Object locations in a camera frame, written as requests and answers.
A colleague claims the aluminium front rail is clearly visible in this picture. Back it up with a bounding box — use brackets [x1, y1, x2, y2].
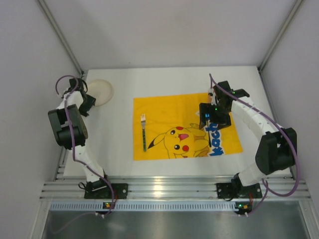
[40, 176, 311, 201]

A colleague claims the yellow Pikachu placemat cloth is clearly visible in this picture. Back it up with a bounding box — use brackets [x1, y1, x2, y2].
[133, 93, 243, 161]

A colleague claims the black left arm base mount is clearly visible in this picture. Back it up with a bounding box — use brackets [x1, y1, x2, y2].
[84, 181, 129, 199]

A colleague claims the aluminium corner frame post right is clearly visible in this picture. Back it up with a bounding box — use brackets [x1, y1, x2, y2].
[257, 0, 305, 74]

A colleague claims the perforated cable duct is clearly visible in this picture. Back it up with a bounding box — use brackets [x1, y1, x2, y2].
[50, 201, 251, 212]

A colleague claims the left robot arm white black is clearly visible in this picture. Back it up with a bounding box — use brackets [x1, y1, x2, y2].
[48, 75, 111, 191]

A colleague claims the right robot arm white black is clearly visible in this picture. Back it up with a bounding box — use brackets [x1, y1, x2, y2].
[199, 81, 297, 188]

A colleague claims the aluminium corner frame post left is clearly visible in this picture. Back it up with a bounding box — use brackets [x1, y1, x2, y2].
[35, 0, 84, 75]

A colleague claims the cream round plate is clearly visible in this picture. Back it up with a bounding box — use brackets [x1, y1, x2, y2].
[87, 79, 114, 107]

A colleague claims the aluminium corner frame post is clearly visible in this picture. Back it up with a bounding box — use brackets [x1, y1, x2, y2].
[257, 0, 305, 74]
[35, 0, 84, 75]

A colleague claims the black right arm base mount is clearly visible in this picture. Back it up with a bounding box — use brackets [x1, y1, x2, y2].
[216, 173, 263, 201]

